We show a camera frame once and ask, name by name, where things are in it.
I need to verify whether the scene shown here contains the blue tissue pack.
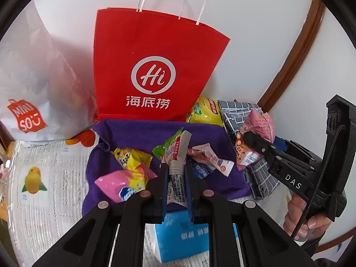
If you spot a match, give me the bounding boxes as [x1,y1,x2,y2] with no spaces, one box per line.
[153,210,209,263]

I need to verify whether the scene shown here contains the purple towel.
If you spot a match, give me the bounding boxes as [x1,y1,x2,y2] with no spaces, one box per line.
[81,119,252,216]

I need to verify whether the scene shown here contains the red white snack packet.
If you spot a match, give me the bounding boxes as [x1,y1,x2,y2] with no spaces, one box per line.
[162,130,192,207]

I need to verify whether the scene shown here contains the green triangular snack packet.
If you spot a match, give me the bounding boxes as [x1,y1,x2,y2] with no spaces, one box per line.
[152,128,183,160]

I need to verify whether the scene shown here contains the grey checked folded cloth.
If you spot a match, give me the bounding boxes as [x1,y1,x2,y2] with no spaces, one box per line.
[218,101,279,200]

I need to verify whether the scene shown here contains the white red crumpled wrapper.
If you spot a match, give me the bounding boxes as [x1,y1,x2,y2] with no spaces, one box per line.
[187,143,234,177]

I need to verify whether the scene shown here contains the pink snack packet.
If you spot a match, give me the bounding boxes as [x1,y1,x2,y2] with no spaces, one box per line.
[95,165,157,203]

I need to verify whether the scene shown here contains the fruit pattern tablecloth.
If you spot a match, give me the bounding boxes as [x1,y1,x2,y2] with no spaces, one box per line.
[8,128,291,267]

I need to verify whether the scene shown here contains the red paper shopping bag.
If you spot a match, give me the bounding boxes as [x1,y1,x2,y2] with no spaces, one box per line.
[93,0,229,121]

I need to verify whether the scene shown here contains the pink rice snack bag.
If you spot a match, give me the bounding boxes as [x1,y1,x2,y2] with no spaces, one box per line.
[235,107,277,171]

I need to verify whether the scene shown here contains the blue small candy packet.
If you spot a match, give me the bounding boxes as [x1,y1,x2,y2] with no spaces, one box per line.
[191,161,213,179]

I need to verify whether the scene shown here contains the yellow candy packet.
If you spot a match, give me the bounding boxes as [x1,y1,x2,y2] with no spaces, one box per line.
[112,148,153,171]

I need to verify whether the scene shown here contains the white Miniso plastic bag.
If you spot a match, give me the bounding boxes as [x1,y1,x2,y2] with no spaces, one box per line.
[1,2,96,145]

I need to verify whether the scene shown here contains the person's right hand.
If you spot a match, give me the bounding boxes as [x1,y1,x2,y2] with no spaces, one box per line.
[283,193,333,241]

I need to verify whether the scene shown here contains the yellow snack bag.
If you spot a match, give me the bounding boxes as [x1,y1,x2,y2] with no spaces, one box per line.
[186,97,223,127]

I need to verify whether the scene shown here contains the brown wooden frame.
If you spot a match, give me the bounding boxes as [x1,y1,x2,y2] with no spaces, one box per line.
[258,0,326,112]

